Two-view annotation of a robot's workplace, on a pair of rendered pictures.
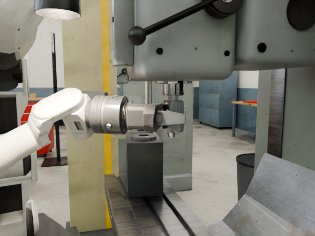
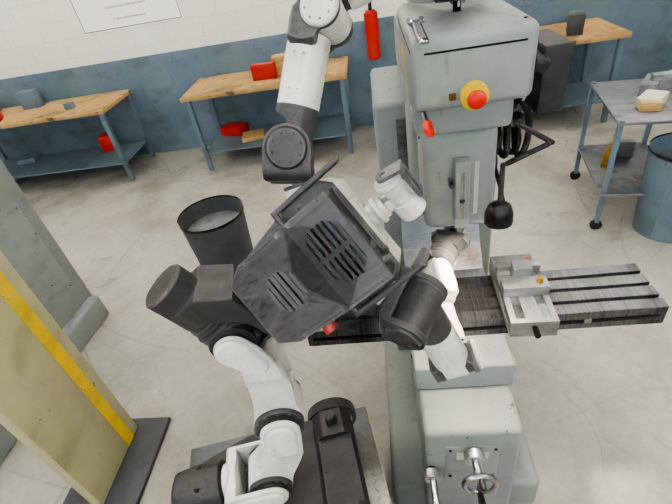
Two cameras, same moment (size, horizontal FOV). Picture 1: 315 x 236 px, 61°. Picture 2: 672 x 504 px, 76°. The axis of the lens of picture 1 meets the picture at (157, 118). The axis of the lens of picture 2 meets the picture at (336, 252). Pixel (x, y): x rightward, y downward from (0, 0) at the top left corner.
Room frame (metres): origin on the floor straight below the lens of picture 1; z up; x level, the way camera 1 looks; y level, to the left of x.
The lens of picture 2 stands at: (0.47, 1.17, 2.10)
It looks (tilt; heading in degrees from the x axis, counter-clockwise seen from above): 37 degrees down; 295
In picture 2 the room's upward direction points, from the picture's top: 11 degrees counter-clockwise
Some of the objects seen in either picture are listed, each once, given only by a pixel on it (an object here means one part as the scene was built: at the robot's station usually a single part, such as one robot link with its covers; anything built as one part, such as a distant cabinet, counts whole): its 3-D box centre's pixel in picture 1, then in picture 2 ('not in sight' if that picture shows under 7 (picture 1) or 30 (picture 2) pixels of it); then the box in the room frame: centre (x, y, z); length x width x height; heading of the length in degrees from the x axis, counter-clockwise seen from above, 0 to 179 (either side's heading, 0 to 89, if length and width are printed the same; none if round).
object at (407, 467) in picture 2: not in sight; (443, 377); (0.66, -0.28, 0.10); 1.20 x 0.60 x 0.20; 105
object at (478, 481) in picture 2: not in sight; (477, 472); (0.46, 0.45, 0.63); 0.16 x 0.12 x 0.12; 105
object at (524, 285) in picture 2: not in sight; (524, 286); (0.35, -0.04, 1.02); 0.15 x 0.06 x 0.04; 13
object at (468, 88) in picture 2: not in sight; (474, 95); (0.53, 0.19, 1.76); 0.06 x 0.02 x 0.06; 15
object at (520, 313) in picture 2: not in sight; (521, 288); (0.36, -0.07, 0.98); 0.35 x 0.15 x 0.11; 103
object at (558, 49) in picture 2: not in sight; (545, 71); (0.35, -0.41, 1.62); 0.20 x 0.09 x 0.21; 105
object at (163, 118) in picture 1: (170, 118); not in sight; (0.56, -0.03, 1.23); 0.06 x 0.02 x 0.03; 80
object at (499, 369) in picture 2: not in sight; (452, 324); (0.59, -0.03, 0.79); 0.50 x 0.35 x 0.12; 105
